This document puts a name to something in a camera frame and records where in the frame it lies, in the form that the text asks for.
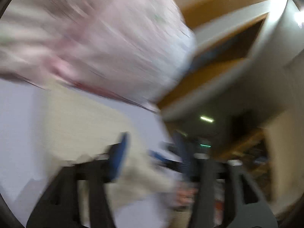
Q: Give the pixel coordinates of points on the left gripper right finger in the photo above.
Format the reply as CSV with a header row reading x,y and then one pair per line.
x,y
244,203

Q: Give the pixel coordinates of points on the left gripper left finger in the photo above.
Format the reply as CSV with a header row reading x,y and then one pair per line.
x,y
59,204

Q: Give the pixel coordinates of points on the beige knitted garment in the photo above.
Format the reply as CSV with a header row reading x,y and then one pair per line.
x,y
81,126

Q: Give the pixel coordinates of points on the person's right hand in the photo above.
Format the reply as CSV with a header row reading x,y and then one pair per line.
x,y
185,197

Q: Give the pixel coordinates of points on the pink patterned pillow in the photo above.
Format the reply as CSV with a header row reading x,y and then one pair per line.
x,y
130,50

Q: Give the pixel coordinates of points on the wooden wall shelf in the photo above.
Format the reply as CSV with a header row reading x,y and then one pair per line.
x,y
220,52

